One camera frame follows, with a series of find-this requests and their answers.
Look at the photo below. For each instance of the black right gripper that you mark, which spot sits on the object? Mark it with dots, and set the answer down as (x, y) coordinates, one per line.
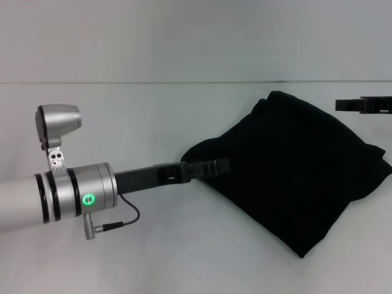
(378, 104)

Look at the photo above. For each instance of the black t-shirt with white print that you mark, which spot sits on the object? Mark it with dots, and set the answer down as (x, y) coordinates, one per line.
(291, 171)

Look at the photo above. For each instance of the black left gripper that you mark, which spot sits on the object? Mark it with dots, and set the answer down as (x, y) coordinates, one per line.
(144, 179)

